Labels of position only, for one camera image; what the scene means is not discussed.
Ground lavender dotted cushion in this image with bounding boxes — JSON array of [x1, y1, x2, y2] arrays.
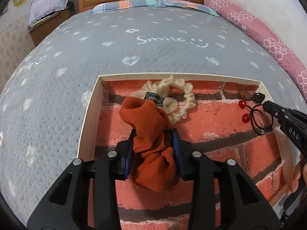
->
[[28, 0, 69, 27]]

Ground cream tray with brick lining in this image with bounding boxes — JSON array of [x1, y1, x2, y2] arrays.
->
[[73, 75, 283, 229]]

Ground orange fabric scrunchie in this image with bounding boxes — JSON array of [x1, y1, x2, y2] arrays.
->
[[119, 97, 179, 192]]

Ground plaid pillow left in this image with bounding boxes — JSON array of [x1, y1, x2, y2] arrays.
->
[[92, 0, 166, 15]]

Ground person's right hand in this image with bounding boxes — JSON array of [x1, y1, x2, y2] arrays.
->
[[286, 154, 307, 195]]

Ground cream satin scrunchie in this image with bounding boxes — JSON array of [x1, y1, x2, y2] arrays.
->
[[130, 75, 196, 125]]

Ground wooden nightstand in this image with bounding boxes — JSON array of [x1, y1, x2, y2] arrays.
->
[[28, 7, 75, 46]]

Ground grey patterned bedspread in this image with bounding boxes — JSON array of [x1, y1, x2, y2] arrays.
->
[[1, 7, 306, 223]]

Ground brown pendant with black cord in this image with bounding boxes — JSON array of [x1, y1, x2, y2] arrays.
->
[[238, 90, 265, 104]]

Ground pink rolled quilt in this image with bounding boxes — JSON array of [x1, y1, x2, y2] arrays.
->
[[203, 0, 306, 99]]

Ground plaid pillow right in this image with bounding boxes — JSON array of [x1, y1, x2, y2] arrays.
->
[[160, 0, 219, 17]]

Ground plaid pillow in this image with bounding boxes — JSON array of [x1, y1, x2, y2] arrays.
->
[[160, 0, 219, 17], [92, 0, 166, 15]]

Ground black hair tie red beads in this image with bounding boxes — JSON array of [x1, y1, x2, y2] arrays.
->
[[238, 100, 274, 136]]

